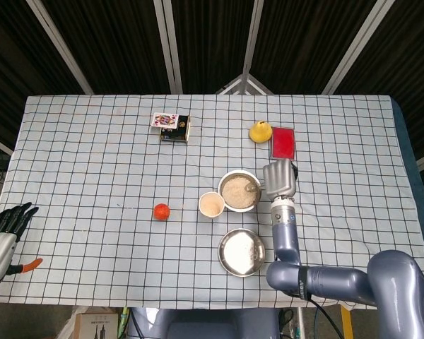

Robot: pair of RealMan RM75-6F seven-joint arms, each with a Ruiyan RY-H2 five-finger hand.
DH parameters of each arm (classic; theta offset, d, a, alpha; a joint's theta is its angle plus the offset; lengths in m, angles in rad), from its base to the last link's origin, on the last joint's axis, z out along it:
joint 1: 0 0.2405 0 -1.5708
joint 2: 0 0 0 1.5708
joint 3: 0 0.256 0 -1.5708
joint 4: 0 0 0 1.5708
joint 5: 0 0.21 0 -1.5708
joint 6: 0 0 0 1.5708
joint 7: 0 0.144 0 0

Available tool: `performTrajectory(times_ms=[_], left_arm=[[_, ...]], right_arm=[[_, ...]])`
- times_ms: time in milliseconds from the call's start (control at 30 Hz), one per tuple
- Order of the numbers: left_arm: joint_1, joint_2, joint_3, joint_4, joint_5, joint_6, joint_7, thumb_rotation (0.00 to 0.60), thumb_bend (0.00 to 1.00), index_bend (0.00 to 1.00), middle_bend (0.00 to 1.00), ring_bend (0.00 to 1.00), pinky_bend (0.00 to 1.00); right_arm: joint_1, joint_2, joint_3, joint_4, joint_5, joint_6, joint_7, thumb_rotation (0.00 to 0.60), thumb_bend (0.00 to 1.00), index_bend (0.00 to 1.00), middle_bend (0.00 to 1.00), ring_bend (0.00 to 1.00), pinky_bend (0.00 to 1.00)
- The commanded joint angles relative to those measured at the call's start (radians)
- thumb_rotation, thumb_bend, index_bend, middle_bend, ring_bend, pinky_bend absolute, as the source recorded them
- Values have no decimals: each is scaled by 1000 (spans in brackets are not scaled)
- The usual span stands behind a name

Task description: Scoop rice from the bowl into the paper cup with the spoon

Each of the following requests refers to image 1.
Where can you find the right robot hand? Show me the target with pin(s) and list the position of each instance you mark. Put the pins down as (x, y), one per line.
(279, 178)

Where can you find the metal spoon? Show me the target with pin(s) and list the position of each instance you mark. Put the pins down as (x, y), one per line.
(250, 188)

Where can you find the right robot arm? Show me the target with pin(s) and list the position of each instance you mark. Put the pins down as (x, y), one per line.
(339, 282)

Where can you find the white bowl of grain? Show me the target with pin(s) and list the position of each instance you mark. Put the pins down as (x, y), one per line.
(240, 209)

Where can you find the white paper cup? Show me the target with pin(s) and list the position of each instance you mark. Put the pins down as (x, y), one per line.
(212, 206)

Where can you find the red stamp pad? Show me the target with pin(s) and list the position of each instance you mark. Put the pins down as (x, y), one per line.
(282, 144)

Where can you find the yellow pear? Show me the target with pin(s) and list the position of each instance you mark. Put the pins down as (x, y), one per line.
(259, 133)

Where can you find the steel plate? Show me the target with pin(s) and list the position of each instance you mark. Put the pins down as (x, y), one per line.
(240, 252)

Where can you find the playing card deck box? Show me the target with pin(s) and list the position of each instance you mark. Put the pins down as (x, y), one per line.
(176, 133)

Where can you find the orange fruit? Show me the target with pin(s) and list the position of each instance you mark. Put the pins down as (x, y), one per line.
(161, 212)

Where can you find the cardboard box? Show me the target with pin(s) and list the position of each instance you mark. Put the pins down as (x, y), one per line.
(95, 326)

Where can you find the queen playing card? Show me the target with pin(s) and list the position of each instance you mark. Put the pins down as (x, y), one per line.
(164, 120)

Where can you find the checkered tablecloth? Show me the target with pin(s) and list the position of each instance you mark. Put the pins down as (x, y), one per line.
(92, 159)

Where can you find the dark blue under cloth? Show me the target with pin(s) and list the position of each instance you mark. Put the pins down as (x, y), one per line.
(410, 148)

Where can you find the yellow table leg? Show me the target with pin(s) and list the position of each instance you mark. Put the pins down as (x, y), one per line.
(345, 308)

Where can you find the blue-grey robot torso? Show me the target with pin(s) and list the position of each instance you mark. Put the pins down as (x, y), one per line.
(198, 325)

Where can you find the white triangular frame brace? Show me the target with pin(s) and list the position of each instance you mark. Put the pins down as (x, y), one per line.
(233, 85)

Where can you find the white aluminium frame post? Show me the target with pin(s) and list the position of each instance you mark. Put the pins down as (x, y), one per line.
(169, 46)
(357, 44)
(251, 39)
(60, 46)

